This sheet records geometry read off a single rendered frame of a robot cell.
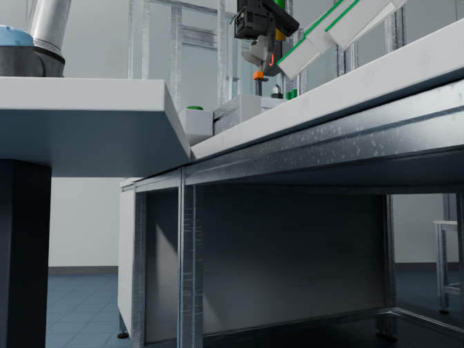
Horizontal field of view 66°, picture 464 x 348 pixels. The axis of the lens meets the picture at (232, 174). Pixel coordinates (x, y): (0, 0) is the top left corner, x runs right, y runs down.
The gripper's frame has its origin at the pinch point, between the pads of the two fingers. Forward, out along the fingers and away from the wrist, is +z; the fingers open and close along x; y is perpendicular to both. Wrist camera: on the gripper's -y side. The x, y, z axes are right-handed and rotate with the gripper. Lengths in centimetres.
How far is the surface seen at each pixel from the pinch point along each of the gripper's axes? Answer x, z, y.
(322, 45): 32.9, 8.4, 7.7
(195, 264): 2, 47, 19
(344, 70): 20.6, 6.0, -7.4
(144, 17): -82, -50, 17
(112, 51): -323, -129, 12
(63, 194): -339, 26, 57
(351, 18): 35.7, 4.5, 4.1
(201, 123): 2.0, 15.8, 17.6
